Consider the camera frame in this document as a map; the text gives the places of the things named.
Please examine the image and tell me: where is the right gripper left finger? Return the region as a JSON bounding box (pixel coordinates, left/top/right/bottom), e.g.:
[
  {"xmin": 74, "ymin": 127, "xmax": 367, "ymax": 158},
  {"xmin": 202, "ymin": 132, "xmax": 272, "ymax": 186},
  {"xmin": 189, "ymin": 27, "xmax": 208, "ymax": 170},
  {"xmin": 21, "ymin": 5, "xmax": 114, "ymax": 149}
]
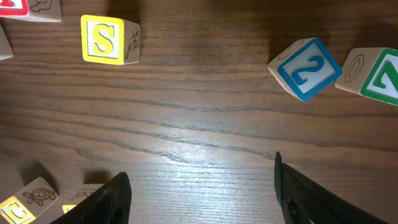
[{"xmin": 51, "ymin": 172, "xmax": 132, "ymax": 224}]

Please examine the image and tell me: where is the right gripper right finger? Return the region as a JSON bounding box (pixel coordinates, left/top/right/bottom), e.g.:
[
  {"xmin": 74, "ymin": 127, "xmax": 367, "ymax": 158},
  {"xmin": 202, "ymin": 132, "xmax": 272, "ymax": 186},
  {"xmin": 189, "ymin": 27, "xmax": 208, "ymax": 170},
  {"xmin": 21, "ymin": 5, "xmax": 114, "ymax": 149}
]
[{"xmin": 274, "ymin": 152, "xmax": 385, "ymax": 224}]

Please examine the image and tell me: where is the yellow O block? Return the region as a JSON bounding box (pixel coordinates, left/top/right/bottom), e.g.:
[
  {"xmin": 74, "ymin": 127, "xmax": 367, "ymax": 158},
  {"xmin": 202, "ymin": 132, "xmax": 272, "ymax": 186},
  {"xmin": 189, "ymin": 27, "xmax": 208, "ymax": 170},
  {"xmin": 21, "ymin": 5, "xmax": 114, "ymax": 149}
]
[{"xmin": 62, "ymin": 184, "xmax": 103, "ymax": 213}]

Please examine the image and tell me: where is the yellow C block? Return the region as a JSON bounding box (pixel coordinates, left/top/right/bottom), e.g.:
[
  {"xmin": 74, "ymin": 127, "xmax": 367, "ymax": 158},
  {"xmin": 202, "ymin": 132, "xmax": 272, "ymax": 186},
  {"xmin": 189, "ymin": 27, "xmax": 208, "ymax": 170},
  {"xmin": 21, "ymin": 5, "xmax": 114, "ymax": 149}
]
[{"xmin": 1, "ymin": 177, "xmax": 59, "ymax": 224}]

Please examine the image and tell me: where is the blue 2 block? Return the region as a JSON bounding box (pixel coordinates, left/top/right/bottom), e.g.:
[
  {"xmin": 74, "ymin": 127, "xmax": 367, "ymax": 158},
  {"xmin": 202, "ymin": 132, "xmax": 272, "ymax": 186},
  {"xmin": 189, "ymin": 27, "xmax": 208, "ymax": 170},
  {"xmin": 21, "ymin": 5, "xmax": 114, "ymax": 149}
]
[{"xmin": 267, "ymin": 37, "xmax": 342, "ymax": 101}]

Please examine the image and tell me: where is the green Z block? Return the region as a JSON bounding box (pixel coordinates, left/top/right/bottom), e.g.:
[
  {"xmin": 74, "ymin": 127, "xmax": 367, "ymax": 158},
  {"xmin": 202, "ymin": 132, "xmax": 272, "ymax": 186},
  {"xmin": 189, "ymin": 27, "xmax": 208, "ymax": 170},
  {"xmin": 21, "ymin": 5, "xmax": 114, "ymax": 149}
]
[{"xmin": 335, "ymin": 47, "xmax": 397, "ymax": 106}]

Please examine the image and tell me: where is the yellow S block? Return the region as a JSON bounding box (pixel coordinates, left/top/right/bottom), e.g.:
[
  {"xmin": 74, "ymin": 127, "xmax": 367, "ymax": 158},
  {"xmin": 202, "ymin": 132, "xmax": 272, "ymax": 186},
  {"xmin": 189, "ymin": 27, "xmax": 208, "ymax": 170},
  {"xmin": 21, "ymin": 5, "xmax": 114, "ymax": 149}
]
[{"xmin": 81, "ymin": 15, "xmax": 141, "ymax": 65}]

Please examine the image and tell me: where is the red U block centre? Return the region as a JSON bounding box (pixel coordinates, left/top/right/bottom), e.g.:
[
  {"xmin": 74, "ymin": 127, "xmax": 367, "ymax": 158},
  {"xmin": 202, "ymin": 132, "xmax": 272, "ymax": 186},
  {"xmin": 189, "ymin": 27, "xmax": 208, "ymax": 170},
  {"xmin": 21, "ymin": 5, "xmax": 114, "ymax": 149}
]
[{"xmin": 0, "ymin": 27, "xmax": 14, "ymax": 60}]

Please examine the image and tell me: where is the red I block centre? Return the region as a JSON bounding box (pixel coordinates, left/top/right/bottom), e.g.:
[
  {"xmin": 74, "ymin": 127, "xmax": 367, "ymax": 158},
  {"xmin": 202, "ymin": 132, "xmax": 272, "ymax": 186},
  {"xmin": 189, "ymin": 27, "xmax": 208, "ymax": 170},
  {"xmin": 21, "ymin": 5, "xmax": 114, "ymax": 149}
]
[{"xmin": 1, "ymin": 0, "xmax": 62, "ymax": 22}]

